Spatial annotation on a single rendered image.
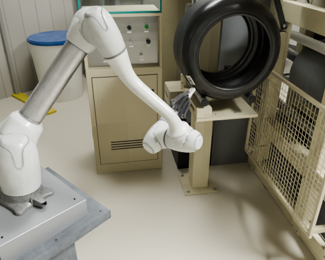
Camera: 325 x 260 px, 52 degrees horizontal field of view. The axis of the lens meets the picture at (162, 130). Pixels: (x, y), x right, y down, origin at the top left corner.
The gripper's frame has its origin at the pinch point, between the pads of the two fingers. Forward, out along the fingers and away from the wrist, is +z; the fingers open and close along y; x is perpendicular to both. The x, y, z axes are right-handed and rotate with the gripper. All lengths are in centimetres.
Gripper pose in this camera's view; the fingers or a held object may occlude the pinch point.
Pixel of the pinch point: (190, 93)
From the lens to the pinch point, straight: 178.6
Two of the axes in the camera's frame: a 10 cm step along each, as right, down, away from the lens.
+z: 5.2, -6.9, 5.0
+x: 7.0, 0.0, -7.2
